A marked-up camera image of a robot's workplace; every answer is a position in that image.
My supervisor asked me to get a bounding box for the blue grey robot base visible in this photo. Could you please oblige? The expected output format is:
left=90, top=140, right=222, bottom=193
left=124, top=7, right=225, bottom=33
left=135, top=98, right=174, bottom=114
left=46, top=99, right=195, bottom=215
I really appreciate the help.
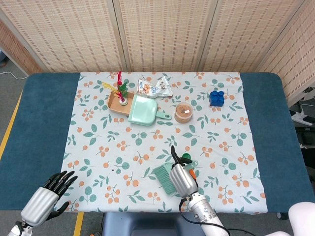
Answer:
left=102, top=211, right=209, bottom=236

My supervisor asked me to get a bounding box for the mint green dustpan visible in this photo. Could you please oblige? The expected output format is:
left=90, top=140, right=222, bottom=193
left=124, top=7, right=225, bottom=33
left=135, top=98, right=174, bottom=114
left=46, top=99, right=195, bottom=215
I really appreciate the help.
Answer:
left=127, top=94, right=172, bottom=127

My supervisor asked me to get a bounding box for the blue building block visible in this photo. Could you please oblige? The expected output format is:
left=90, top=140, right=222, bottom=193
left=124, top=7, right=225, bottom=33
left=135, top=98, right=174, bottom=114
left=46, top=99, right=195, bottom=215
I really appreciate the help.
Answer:
left=209, top=90, right=225, bottom=108

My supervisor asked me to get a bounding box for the floral print tablecloth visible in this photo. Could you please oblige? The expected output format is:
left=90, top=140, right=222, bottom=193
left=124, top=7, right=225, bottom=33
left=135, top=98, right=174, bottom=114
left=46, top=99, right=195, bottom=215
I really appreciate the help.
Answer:
left=53, top=71, right=268, bottom=213

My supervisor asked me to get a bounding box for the colourful feather shuttlecock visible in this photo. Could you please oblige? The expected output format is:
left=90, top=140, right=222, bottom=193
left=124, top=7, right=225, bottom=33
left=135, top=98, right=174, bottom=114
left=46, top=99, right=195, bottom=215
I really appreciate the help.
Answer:
left=102, top=70, right=129, bottom=106

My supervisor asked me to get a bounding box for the black wheeled chair base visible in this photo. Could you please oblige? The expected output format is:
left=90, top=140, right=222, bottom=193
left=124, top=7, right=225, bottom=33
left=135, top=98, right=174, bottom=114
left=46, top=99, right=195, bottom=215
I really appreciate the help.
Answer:
left=275, top=210, right=290, bottom=221

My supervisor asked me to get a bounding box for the blue felt table cover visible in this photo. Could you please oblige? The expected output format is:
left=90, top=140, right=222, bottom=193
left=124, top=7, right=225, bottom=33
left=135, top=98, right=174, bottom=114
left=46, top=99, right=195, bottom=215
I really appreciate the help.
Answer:
left=0, top=72, right=315, bottom=213

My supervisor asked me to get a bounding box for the black equipment beside table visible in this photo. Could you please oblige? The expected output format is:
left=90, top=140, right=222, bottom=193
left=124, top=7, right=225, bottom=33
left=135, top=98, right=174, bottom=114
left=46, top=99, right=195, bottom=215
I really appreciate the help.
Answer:
left=299, top=126, right=315, bottom=170

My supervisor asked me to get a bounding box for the white floor cable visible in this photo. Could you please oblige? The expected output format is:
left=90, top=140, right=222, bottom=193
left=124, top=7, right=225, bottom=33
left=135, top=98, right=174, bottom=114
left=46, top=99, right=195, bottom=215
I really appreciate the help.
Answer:
left=0, top=71, right=30, bottom=80

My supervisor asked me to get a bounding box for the clear round jar brown content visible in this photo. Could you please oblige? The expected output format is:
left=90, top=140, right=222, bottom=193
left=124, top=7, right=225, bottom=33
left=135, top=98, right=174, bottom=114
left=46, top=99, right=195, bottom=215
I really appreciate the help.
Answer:
left=174, top=102, right=193, bottom=124

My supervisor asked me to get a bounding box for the brown rectangular tray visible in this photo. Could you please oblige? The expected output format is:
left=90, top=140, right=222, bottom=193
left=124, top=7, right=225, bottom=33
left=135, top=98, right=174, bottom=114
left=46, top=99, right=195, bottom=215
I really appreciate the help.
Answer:
left=106, top=90, right=136, bottom=117

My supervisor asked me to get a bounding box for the crumpled snack wrapper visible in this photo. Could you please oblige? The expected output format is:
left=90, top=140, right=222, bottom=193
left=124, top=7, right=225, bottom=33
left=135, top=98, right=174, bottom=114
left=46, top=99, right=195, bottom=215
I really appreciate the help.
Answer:
left=136, top=75, right=174, bottom=99

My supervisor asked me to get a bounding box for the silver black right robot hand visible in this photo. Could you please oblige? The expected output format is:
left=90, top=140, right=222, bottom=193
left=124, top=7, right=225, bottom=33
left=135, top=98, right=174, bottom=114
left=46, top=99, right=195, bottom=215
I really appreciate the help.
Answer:
left=169, top=145, right=199, bottom=199

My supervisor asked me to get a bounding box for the white power strip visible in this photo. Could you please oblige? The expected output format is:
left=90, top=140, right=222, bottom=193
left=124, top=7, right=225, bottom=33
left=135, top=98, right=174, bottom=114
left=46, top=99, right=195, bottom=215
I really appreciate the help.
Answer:
left=290, top=109, right=315, bottom=126

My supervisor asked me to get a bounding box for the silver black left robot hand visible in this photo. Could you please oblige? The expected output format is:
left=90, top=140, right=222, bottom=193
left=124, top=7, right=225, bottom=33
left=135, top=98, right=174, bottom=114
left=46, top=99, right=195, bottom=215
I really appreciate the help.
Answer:
left=20, top=171, right=78, bottom=226

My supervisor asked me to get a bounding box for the bamboo folding screen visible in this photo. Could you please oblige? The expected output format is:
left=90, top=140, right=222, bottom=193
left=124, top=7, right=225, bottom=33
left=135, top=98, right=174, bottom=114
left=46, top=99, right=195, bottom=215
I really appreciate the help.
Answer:
left=0, top=0, right=315, bottom=106

